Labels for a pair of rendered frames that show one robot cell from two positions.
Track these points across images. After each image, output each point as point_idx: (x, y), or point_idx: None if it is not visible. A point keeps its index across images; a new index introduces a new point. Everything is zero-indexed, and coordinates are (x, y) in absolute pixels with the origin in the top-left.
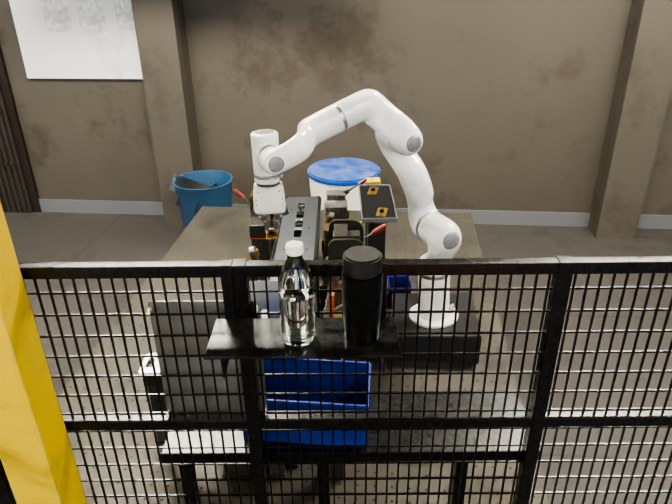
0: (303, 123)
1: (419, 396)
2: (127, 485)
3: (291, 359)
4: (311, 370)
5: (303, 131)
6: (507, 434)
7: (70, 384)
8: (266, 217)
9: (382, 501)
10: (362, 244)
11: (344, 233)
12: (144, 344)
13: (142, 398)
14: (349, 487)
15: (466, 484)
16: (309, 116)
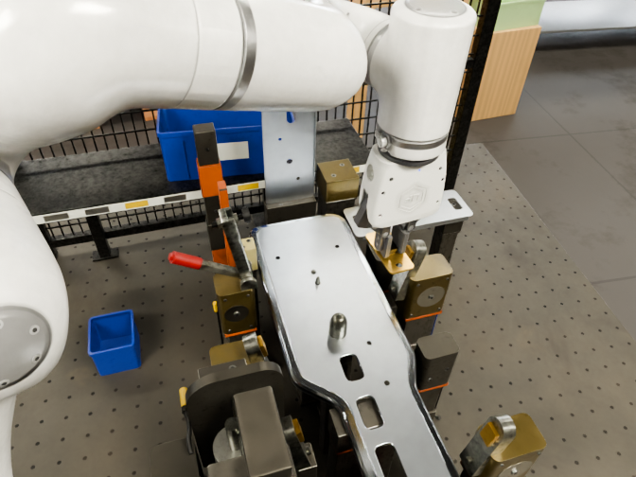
0: (326, 4)
1: (108, 196)
2: (424, 238)
3: (251, 126)
4: (229, 140)
5: (309, 0)
6: (19, 173)
7: (623, 331)
8: (406, 223)
9: (172, 272)
10: (190, 386)
11: (245, 406)
12: (625, 438)
13: (510, 331)
14: (208, 277)
15: (78, 306)
16: (321, 7)
